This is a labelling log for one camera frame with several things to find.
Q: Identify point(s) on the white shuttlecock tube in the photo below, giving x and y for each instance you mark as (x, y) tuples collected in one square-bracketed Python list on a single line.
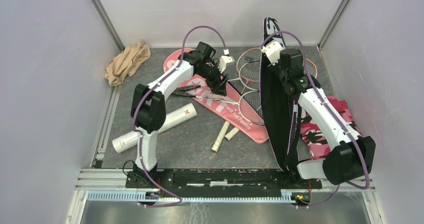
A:
[(174, 118)]

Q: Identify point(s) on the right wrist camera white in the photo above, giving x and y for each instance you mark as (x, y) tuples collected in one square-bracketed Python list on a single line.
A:
[(272, 51)]

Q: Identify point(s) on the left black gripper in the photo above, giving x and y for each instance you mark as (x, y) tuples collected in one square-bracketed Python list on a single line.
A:
[(217, 86)]

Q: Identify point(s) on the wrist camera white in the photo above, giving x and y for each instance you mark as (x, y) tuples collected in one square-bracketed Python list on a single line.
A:
[(225, 60), (272, 51)]

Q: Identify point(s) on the white frame racket lower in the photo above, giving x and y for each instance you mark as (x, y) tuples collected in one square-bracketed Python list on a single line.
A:
[(248, 105)]

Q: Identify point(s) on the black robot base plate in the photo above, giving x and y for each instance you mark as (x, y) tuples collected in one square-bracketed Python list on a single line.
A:
[(220, 183)]

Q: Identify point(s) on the white frame racket upper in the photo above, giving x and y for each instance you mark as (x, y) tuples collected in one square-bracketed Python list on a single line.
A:
[(248, 74)]

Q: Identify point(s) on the beige crumpled cloth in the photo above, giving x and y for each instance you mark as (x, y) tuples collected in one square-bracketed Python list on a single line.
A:
[(127, 62)]

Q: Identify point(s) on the pink camouflage cloth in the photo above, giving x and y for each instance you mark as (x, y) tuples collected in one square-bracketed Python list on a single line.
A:
[(313, 137)]

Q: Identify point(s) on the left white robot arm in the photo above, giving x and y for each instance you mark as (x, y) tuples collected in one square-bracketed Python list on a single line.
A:
[(150, 113)]

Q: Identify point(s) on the white frame racket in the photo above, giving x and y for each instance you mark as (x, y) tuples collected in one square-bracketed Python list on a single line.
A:
[(248, 74), (248, 105)]

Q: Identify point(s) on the pink sport racket bag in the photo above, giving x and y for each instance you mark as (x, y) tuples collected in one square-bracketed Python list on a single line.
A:
[(197, 85)]

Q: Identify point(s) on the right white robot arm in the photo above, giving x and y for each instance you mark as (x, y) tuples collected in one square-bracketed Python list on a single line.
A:
[(351, 155)]

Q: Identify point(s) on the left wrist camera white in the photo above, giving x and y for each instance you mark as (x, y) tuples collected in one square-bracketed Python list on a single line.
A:
[(225, 60)]

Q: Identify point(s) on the pink frame racket left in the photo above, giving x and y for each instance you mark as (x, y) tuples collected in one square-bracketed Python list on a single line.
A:
[(252, 57)]

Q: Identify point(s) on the black sport racket bag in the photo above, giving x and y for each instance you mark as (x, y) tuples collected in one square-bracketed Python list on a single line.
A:
[(280, 115)]

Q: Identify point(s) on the white slotted cable duct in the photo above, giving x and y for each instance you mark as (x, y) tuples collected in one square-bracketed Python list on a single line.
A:
[(142, 196)]

